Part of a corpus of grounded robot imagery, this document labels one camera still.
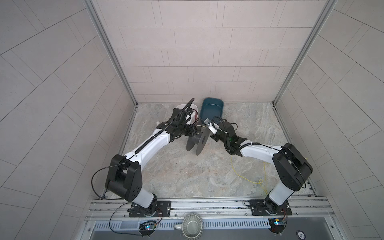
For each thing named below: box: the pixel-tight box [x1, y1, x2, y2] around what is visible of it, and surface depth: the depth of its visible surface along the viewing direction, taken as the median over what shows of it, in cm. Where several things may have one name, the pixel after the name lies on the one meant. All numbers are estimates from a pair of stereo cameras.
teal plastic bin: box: [200, 97, 224, 121], surface depth 114 cm
